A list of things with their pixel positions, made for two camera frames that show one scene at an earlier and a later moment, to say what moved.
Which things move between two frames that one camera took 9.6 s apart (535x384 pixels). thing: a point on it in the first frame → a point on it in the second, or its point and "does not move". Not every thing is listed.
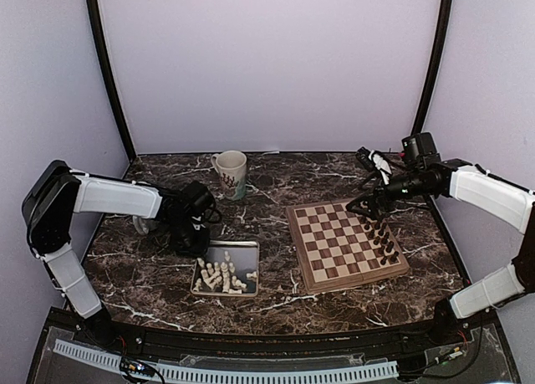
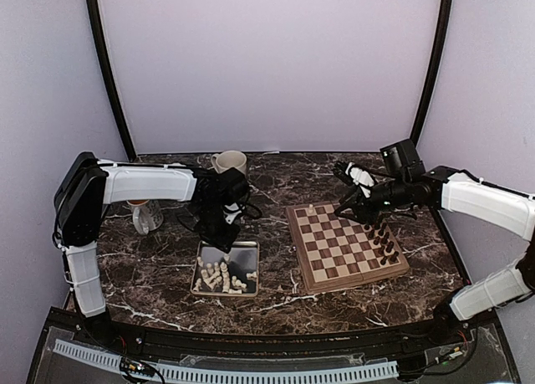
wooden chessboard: x=338 y=248 does not move
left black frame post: x=92 y=8 does not move
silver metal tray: x=230 y=268 does not move
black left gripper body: x=184 y=240 → x=211 y=225
